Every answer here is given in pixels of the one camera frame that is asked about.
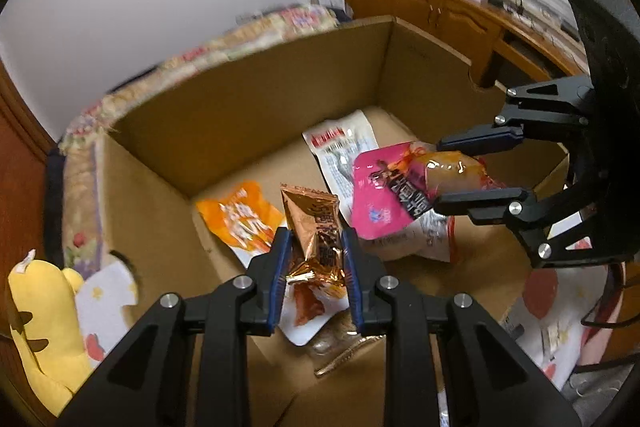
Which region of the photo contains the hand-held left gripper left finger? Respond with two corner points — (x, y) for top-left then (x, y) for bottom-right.
(57, 227), (293, 427)

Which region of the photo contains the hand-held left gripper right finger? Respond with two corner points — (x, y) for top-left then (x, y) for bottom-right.
(341, 227), (583, 427)

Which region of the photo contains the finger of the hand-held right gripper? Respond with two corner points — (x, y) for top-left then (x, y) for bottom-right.
(432, 179), (626, 270)
(436, 76), (596, 155)

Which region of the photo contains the brown cake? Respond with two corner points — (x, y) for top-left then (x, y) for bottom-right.
(407, 142), (506, 208)

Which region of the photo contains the small gold snack packet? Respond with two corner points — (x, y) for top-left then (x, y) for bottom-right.
(280, 183), (351, 300)

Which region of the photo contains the clear granola bar packet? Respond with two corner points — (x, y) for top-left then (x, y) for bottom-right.
(307, 312), (386, 378)

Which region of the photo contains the pink snack packet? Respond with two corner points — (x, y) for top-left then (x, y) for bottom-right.
(350, 144), (436, 240)

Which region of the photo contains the orange snack packet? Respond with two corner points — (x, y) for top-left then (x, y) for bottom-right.
(195, 181), (288, 268)

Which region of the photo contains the brown cardboard box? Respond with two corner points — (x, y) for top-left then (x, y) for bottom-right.
(92, 16), (571, 427)

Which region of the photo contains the wooden sideboard cabinet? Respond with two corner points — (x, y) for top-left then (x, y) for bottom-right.
(315, 0), (596, 88)

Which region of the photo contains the strawberry print bed sheet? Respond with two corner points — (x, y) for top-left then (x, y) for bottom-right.
(75, 252), (626, 390)

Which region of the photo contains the dark blue pillow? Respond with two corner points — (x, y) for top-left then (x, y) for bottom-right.
(42, 152), (66, 265)

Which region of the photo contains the yellow plush toy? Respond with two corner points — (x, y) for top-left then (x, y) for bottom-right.
(5, 249), (96, 415)

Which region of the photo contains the wooden louvered wardrobe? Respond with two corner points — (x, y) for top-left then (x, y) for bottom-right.
(0, 62), (58, 408)

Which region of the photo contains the black cable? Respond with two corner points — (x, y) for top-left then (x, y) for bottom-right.
(580, 263), (632, 329)

